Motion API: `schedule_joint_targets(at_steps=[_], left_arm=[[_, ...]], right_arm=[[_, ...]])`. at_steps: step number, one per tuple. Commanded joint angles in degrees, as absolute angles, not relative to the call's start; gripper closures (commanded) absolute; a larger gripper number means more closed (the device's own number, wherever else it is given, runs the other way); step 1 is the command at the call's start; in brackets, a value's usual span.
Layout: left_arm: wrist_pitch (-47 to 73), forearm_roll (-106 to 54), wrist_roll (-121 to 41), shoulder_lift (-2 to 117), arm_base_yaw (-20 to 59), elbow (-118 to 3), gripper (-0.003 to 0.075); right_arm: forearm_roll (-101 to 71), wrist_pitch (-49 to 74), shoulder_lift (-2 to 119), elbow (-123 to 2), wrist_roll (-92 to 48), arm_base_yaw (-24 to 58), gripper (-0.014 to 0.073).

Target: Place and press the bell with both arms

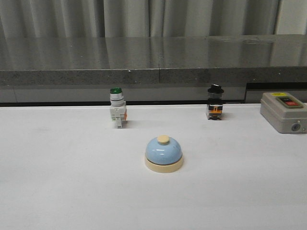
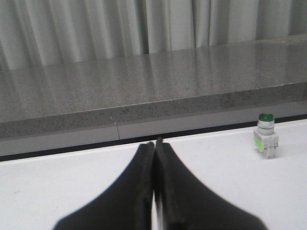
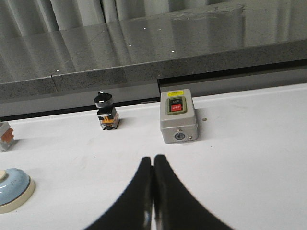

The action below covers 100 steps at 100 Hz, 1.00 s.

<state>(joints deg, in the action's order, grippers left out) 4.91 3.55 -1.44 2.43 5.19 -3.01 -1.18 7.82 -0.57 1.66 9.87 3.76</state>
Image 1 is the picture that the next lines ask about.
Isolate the blue dome call bell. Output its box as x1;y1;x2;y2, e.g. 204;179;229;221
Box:
144;135;184;173

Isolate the green pushbutton switch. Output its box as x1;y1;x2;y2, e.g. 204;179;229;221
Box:
110;87;127;128

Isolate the grey start-stop switch box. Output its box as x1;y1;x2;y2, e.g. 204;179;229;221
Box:
260;92;307;134

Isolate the grey stone counter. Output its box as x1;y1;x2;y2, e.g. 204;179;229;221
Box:
0;35;307;105

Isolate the black selector switch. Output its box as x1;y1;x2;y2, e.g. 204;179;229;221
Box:
206;84;224;120

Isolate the grey curtain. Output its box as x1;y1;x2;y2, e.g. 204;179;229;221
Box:
0;0;307;38

